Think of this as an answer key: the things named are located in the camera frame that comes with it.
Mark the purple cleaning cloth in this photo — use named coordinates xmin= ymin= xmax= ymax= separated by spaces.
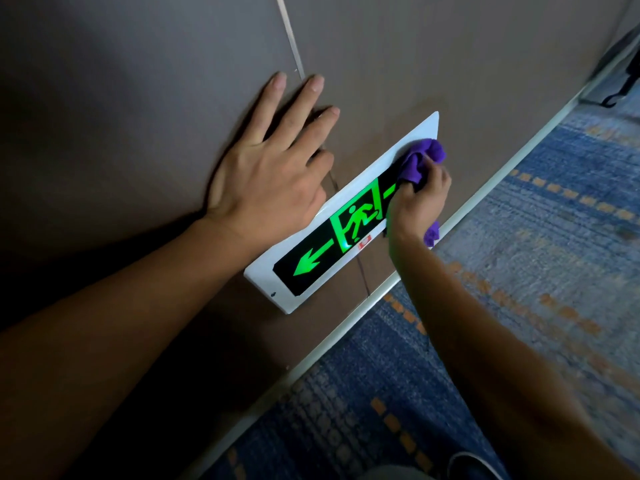
xmin=397 ymin=139 xmax=447 ymax=248

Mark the white green illuminated exit sign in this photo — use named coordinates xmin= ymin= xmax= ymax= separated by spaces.
xmin=243 ymin=111 xmax=441 ymax=315

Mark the person's dark shoe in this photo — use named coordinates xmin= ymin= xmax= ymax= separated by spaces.
xmin=446 ymin=451 xmax=507 ymax=480

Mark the white baseboard strip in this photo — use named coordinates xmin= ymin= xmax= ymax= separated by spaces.
xmin=177 ymin=32 xmax=640 ymax=480

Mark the person's right forearm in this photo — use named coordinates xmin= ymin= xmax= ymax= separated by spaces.
xmin=389 ymin=235 xmax=640 ymax=480

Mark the person's right hand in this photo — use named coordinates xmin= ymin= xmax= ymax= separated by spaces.
xmin=385 ymin=163 xmax=453 ymax=248

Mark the black object with strap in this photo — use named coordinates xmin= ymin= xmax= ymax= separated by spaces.
xmin=580 ymin=25 xmax=640 ymax=108

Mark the metal wall seam strip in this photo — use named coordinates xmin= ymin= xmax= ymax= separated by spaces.
xmin=274 ymin=0 xmax=372 ymax=297

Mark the person's left hand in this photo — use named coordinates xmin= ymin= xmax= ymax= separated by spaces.
xmin=205 ymin=71 xmax=341 ymax=256

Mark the person's left forearm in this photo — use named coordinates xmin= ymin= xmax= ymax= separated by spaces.
xmin=0 ymin=215 xmax=261 ymax=480

